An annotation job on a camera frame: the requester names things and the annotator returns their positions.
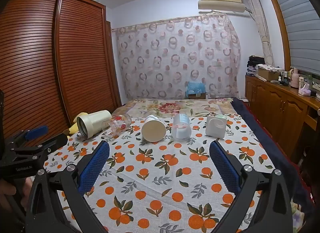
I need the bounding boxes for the person's left hand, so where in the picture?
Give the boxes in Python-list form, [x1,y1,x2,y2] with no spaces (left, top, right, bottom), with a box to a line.
[0,177,33,211]

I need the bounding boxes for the stack of dark clothes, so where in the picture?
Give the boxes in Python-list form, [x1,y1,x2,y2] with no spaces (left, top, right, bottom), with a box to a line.
[246,56,266,76]

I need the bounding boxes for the cardboard box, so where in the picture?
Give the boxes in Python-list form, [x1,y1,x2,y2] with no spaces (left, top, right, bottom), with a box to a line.
[257,68,281,81]

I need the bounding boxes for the cream patterned window curtain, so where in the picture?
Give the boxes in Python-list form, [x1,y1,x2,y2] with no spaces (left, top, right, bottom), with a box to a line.
[243,0,275,67]

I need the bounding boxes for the frosted translucent plastic cup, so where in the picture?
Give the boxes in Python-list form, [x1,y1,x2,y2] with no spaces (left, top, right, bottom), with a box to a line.
[172,113,192,140]

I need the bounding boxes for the brown louvered wooden wardrobe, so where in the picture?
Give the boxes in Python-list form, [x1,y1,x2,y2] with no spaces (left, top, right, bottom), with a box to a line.
[0,0,123,149]

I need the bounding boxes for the floral bed blanket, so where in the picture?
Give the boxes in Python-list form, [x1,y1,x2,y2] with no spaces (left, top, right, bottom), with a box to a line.
[111,97,238,121]

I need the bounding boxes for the white air conditioner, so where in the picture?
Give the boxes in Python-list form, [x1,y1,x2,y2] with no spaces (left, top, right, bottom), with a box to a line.
[197,0,247,14]

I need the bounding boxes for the cream insulated cup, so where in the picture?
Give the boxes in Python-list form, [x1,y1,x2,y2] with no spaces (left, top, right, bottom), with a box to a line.
[76,109,112,139]

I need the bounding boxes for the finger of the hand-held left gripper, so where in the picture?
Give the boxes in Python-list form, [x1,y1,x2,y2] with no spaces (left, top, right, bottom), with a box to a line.
[6,125,49,149]
[10,133,69,164]

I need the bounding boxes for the white square cup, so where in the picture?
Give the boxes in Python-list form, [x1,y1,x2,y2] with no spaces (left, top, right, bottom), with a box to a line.
[205,114,227,138]

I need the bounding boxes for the clear glass cup red print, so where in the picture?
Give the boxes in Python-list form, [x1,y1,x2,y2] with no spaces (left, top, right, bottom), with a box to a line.
[102,113,132,139]

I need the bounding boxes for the pink tissue box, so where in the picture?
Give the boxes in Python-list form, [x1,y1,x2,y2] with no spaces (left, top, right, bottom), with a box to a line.
[298,84,312,96]

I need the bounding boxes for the floral cloth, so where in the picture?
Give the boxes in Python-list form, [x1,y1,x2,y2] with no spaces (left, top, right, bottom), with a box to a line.
[255,64,284,72]

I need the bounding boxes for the cream paper cup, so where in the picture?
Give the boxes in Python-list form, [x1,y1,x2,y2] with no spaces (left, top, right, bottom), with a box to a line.
[141,114,167,143]

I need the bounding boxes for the pink thermos bottle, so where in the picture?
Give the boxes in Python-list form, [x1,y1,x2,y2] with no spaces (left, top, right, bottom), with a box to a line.
[289,68,300,89]

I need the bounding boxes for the orange fruit print tablecloth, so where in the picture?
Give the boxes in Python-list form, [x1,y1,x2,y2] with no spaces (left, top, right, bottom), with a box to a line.
[44,114,277,233]

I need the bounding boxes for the sheer circle print curtain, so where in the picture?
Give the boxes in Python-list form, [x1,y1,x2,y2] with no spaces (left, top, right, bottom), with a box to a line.
[111,13,242,100]

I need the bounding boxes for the wooden sideboard cabinet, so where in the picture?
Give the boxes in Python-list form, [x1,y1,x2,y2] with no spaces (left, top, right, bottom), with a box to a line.
[244,75,320,164]

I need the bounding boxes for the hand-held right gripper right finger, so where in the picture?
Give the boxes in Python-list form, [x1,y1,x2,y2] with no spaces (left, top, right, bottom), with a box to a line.
[209,140,294,233]

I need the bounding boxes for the blue plastic bag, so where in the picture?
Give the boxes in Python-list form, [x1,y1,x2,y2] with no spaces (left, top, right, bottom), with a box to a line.
[185,81,207,96]

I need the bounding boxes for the yellow plush toy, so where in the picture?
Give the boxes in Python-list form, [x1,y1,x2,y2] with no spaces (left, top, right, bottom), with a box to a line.
[62,122,81,137]

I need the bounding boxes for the grey window blinds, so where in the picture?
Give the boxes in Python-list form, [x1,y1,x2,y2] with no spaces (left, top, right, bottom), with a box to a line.
[271,0,320,76]

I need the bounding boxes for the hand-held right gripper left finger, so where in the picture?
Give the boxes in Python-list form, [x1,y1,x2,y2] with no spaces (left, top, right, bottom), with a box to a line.
[25,140,110,233]

